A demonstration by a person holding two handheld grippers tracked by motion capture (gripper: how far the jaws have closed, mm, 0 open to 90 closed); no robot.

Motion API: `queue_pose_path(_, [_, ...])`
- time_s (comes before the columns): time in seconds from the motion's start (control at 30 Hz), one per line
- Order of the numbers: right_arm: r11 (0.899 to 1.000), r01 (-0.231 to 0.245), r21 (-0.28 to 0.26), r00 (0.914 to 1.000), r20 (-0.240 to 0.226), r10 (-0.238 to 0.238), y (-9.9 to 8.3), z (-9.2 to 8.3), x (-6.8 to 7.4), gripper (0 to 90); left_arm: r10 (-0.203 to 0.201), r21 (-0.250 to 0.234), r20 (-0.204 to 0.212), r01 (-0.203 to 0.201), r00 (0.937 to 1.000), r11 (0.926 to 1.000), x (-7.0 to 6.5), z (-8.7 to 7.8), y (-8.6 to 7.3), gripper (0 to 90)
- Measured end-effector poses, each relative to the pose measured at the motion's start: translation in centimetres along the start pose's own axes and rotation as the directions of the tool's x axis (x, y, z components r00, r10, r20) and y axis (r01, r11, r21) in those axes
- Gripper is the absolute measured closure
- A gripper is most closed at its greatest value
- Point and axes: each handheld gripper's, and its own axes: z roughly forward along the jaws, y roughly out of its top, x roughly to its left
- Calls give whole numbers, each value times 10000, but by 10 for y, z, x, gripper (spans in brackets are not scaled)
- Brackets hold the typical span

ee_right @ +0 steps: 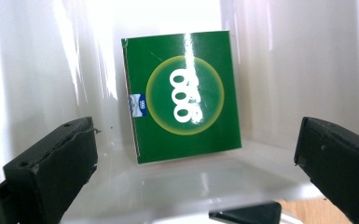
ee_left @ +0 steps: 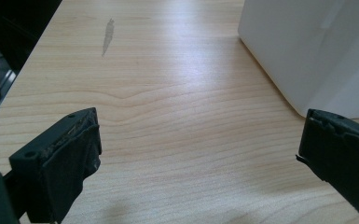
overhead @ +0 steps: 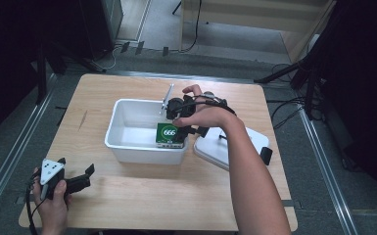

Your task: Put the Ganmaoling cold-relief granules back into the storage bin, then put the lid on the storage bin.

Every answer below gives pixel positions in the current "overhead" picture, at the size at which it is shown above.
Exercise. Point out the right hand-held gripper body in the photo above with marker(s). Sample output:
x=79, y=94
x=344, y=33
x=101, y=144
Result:
x=178, y=109

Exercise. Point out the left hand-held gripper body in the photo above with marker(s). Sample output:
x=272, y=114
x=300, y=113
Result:
x=54, y=179

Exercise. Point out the white lid with black latches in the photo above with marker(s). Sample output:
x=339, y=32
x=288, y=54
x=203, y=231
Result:
x=212, y=147

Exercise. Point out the green printed carton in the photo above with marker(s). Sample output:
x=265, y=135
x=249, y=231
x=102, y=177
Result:
x=169, y=133

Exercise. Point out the white plastic storage box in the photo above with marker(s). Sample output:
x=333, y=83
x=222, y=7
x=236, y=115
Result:
x=133, y=130

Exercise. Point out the person's right hand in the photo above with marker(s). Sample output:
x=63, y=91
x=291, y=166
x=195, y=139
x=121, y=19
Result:
x=212, y=114

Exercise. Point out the person's left hand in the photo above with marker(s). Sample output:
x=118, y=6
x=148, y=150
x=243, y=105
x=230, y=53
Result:
x=54, y=215

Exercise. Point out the dark round table grommet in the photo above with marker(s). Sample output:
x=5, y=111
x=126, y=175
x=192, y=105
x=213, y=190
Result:
x=209, y=94

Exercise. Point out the black tape strip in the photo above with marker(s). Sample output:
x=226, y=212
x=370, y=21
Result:
x=165, y=51
x=139, y=47
x=125, y=47

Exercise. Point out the black metal stand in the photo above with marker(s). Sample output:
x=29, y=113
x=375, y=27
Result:
x=41, y=75

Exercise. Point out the dark cabinet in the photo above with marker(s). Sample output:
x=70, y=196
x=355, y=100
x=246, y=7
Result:
x=101, y=23

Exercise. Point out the black tripod stand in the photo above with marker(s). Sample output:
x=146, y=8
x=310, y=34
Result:
x=310, y=88

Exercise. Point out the light wooden furniture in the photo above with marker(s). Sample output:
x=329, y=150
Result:
x=258, y=16

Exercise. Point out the dark curtain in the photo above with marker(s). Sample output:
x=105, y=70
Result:
x=6, y=49
x=368, y=81

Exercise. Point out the metal floor rail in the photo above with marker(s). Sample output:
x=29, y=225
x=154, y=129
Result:
x=326, y=169
x=16, y=147

